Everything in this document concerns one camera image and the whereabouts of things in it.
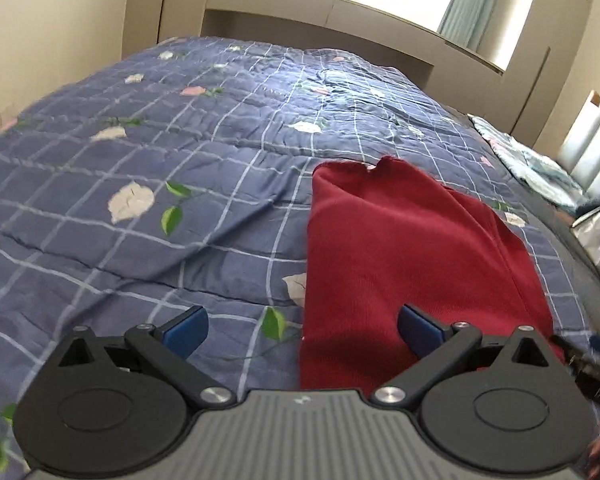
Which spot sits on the light floral pillow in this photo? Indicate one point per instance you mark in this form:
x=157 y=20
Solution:
x=538 y=172

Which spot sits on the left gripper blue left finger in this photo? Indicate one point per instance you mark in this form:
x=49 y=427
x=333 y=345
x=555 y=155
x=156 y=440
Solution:
x=163 y=351

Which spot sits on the teal curtain right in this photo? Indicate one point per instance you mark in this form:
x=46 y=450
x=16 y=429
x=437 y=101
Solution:
x=464 y=22

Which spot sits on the beige tall cabinet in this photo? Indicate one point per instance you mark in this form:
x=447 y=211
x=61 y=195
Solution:
x=523 y=96
x=150 y=22

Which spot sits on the beige tall cabinet left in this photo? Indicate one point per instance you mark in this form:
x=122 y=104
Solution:
x=150 y=22

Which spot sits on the beige tall cabinet right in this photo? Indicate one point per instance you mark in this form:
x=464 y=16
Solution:
x=523 y=96

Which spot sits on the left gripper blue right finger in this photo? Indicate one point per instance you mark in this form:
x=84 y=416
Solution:
x=442 y=351

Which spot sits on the beige bed headboard shelf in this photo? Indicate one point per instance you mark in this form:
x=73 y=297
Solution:
x=378 y=36

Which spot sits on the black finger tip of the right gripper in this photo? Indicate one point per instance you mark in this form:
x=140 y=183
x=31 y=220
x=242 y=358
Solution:
x=584 y=369

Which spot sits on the dark red knit sweater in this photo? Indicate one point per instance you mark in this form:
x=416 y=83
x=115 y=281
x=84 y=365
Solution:
x=391 y=236

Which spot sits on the blue plaid floral quilt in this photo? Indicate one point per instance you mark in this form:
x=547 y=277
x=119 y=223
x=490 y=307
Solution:
x=182 y=176

